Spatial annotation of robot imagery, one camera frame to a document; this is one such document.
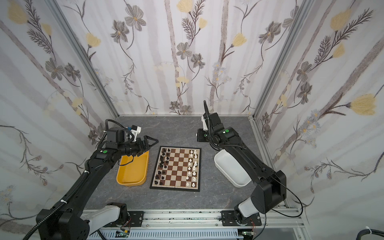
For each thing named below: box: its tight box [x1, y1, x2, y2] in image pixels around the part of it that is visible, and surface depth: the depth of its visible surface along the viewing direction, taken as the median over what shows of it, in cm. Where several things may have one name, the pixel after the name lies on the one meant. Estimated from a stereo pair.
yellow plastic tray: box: [116, 150, 150, 186], surface depth 88 cm
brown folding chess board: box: [149, 146, 202, 192], surface depth 91 cm
